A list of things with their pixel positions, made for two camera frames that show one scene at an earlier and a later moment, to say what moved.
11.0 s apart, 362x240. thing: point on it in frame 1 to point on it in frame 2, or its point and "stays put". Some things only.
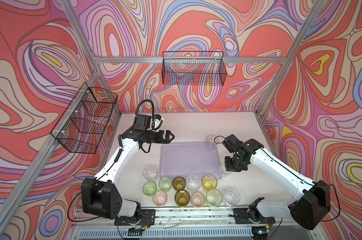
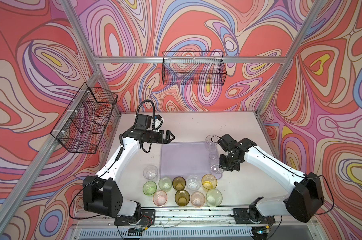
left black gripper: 166,140 stays put
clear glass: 211,141 stays put
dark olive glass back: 179,183 stays put
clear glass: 231,196 to 215,168
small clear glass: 223,172 to 213,157
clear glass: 150,172 stays put
